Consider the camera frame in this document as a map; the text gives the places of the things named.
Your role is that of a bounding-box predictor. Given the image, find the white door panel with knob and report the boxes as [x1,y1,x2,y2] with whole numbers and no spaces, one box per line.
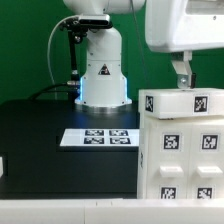
[187,125,224,199]

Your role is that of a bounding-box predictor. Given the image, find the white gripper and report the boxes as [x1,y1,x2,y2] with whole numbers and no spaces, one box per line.
[145,0,224,89]

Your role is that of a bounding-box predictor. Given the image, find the white marker base sheet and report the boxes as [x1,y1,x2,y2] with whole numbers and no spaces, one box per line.
[60,129,139,147]

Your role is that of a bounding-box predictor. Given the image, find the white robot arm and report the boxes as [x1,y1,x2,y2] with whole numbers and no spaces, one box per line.
[63,0,224,109]

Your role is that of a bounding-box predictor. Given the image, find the black camera on stand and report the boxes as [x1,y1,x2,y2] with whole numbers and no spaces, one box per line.
[59,14,112,101]

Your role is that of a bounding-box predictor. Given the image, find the white curved cable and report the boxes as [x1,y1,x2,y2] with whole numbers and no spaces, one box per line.
[47,15,80,86]

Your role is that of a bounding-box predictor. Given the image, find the white cabinet box part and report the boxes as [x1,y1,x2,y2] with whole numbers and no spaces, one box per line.
[138,88,224,119]

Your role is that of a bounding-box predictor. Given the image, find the black base cables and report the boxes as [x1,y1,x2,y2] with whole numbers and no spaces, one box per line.
[27,81,82,102]

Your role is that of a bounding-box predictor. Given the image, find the white left rail block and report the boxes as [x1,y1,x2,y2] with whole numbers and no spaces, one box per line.
[0,157,4,178]

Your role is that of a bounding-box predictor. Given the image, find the white front rail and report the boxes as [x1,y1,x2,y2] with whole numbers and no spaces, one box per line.
[0,199,224,224]

